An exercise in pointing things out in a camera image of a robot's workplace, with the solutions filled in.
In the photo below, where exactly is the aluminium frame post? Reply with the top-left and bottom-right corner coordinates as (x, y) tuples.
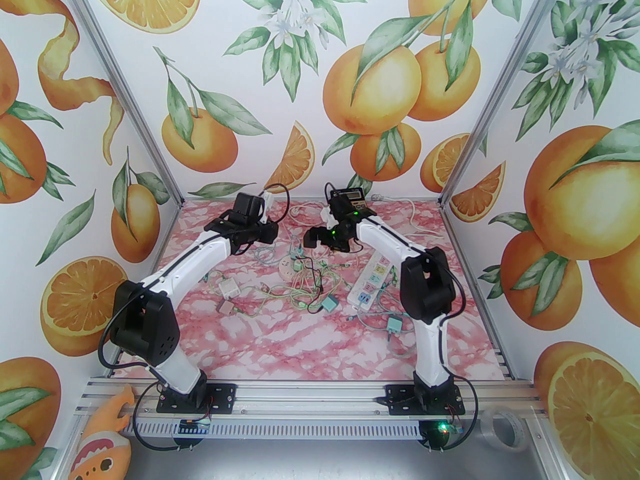
(439, 0), (577, 206)
(52, 0), (185, 206)

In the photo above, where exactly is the teal charging cable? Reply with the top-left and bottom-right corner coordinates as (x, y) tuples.
(345, 288), (418, 360)

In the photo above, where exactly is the white power strip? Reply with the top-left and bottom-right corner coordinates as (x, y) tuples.
(348, 254), (392, 312)

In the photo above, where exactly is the pink marble table mat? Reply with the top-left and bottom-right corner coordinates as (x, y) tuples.
(107, 198), (508, 381)

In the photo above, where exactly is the black orange calculator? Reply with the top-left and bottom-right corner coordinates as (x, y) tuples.
(330, 186), (377, 216)

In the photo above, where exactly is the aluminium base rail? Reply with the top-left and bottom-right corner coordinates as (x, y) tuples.
(74, 375), (548, 421)

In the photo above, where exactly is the white slotted cable duct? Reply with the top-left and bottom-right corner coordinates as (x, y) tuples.
(129, 419), (426, 441)

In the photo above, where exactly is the clear tape roll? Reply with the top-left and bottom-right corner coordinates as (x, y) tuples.
(481, 404), (529, 455)

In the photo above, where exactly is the black base power cable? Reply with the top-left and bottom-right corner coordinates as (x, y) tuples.
(127, 382), (213, 455)
(419, 375), (482, 455)

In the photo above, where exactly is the thin black cable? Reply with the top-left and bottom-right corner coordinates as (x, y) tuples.
(299, 255), (327, 315)

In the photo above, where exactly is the green charging cable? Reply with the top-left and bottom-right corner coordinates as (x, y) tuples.
(234, 268), (352, 315)

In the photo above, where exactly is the orange plush toy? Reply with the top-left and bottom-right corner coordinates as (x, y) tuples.
(66, 384), (135, 480)

